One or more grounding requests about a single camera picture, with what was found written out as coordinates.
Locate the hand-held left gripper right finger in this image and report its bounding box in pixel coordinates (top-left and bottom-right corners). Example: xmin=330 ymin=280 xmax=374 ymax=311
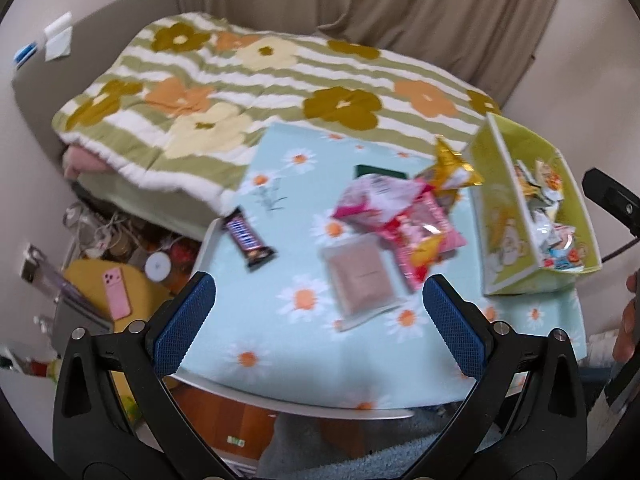
xmin=415 ymin=274 xmax=589 ymax=480

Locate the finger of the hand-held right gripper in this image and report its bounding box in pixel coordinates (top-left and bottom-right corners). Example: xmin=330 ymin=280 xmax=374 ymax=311
xmin=582 ymin=167 xmax=640 ymax=238

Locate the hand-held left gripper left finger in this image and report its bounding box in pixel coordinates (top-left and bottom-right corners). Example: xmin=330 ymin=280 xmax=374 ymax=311
xmin=52 ymin=271 xmax=221 ymax=480

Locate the white orange snack packet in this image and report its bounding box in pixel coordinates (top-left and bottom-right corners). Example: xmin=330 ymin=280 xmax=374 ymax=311
xmin=535 ymin=159 xmax=565 ymax=206

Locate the red white snack packet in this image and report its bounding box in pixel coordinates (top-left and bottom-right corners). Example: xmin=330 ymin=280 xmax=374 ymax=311
xmin=542 ymin=224 xmax=587 ymax=272

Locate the yellow crinkled snack packet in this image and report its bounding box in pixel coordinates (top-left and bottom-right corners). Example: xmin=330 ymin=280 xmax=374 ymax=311
xmin=515 ymin=160 xmax=540 ymax=197

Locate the red pink clear packet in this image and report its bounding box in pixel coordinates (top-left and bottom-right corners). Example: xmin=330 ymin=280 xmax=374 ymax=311
xmin=387 ymin=194 xmax=467 ymax=293

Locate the brown chocolate bar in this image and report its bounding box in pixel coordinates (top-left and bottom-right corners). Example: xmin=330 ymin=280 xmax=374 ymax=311
xmin=221 ymin=206 xmax=277 ymax=274

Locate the yellow-green cardboard box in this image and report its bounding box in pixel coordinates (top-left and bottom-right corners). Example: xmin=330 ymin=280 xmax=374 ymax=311
xmin=469 ymin=111 xmax=602 ymax=297

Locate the pinkish-brown square packet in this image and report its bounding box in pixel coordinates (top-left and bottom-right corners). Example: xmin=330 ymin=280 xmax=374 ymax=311
xmin=319 ymin=236 xmax=408 ymax=333

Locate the pink snack packet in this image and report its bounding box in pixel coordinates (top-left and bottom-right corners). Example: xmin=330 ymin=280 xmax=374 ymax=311
xmin=331 ymin=172 xmax=426 ymax=233

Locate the gold triangular snack packet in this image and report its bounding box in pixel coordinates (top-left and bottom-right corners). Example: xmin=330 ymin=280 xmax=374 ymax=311
xmin=414 ymin=135 xmax=486 ymax=192

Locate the person's right hand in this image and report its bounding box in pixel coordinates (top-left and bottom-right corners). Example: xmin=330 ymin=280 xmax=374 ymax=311
xmin=612 ymin=270 xmax=640 ymax=363

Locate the white round disc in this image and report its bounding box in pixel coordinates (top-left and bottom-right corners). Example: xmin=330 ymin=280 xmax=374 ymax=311
xmin=146 ymin=251 xmax=172 ymax=281

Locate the pink phone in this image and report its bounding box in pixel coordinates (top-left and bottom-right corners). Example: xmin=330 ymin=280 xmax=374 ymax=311
xmin=102 ymin=268 xmax=132 ymax=321

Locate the daisy print tablecloth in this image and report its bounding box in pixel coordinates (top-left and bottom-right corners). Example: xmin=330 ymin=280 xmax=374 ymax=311
xmin=177 ymin=122 xmax=588 ymax=411

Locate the wooden cabinet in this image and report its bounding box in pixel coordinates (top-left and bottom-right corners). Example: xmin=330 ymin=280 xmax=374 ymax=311
xmin=165 ymin=377 xmax=278 ymax=466

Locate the grey flat box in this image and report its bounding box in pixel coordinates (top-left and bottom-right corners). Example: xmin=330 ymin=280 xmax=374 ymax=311
xmin=52 ymin=300 xmax=115 ymax=341

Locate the yellow stool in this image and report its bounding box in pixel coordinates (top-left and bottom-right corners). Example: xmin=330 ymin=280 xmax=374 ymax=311
xmin=61 ymin=258 xmax=176 ymax=426

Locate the clear purple plastic case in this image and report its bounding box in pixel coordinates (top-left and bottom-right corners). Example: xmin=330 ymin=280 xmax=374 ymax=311
xmin=42 ymin=259 xmax=96 ymax=306

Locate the dark green card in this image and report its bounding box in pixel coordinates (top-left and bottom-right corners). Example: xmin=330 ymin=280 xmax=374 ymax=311
xmin=353 ymin=163 xmax=408 ymax=181

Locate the pink folded cloth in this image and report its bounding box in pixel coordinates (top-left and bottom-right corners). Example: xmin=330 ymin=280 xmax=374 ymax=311
xmin=61 ymin=144 xmax=108 ymax=179

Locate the floral striped blanket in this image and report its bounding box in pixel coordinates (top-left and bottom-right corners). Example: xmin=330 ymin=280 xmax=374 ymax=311
xmin=51 ymin=11 xmax=502 ymax=217

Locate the beige curtain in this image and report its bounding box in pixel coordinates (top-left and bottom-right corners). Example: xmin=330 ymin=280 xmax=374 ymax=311
xmin=166 ymin=0 xmax=573 ymax=106

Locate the pile of cables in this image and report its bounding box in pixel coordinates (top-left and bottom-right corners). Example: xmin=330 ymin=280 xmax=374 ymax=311
xmin=62 ymin=202 xmax=201 ymax=281

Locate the blue wall tag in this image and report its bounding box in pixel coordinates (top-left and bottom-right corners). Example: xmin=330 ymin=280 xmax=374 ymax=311
xmin=12 ymin=41 xmax=39 ymax=70

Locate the white wall sticker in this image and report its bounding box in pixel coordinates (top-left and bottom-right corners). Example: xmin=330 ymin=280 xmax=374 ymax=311
xmin=44 ymin=11 xmax=74 ymax=61

